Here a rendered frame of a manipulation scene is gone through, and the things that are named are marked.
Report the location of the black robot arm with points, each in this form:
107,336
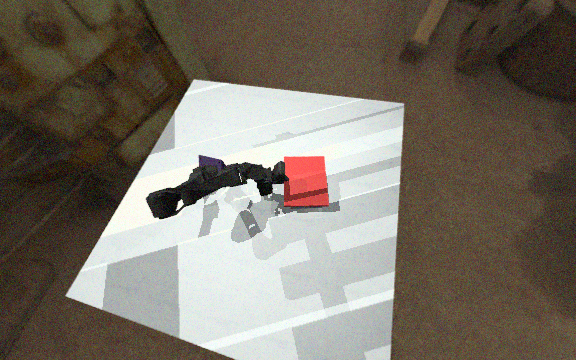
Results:
204,181

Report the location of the red box lid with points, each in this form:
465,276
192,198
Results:
307,185

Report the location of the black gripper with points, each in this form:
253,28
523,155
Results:
277,174

